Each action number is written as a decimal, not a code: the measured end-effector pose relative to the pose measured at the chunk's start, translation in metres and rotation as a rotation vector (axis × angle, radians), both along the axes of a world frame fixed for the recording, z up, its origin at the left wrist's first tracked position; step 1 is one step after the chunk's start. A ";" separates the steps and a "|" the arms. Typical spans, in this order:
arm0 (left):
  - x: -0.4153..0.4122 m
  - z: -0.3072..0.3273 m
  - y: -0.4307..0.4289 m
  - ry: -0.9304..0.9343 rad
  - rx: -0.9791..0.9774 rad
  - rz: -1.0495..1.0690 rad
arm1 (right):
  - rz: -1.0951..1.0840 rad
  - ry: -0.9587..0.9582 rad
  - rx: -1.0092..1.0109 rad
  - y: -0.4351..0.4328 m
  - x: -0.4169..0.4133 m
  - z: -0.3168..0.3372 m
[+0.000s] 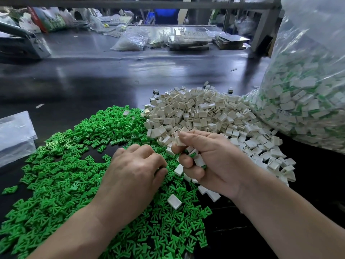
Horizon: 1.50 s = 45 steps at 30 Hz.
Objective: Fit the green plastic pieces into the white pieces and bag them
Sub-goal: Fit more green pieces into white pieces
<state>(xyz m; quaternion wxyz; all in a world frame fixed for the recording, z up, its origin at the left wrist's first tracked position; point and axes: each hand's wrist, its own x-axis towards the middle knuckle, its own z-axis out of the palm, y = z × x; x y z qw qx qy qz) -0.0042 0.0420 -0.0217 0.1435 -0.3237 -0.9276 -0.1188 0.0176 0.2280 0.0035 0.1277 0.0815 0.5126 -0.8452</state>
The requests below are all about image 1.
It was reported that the person's left hand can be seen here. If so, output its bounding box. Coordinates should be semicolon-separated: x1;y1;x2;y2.
89;143;169;231

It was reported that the person's right hand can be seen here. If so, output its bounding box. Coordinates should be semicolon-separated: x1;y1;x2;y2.
172;130;261;202

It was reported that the small white plastic part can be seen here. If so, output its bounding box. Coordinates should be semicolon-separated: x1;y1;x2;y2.
193;154;207;169

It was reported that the pile of white plastic caps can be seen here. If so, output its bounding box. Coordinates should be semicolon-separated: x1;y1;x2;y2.
143;83;297;209

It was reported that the pile of green plastic clips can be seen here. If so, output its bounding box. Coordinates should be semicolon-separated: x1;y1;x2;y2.
0;105;213;259

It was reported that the clear plastic bag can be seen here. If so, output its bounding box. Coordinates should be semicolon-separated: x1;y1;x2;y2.
245;0;345;154

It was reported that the person's right forearm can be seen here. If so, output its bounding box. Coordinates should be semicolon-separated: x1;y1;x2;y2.
237;172;345;259

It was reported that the person's left forearm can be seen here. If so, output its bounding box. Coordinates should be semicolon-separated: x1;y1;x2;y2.
28;208;119;259

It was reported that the small clear bag of parts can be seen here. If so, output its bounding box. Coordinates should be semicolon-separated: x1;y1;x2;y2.
111;31;149;52

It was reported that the dark flat tray stack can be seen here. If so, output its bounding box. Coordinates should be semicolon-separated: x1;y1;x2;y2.
214;33;251;50

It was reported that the stack of clear flat bags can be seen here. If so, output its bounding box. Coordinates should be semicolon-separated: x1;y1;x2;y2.
0;110;37;168

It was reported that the blue crate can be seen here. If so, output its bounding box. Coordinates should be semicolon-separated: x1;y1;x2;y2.
148;9;180;25

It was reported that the grey metal horizontal bar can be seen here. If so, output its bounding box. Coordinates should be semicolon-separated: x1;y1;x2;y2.
0;0;282;10

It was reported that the grey heat sealer machine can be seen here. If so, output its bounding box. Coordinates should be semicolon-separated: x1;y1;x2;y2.
0;21;52;60

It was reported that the grey metal slanted post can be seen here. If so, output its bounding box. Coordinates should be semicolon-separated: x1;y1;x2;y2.
250;0;283;54

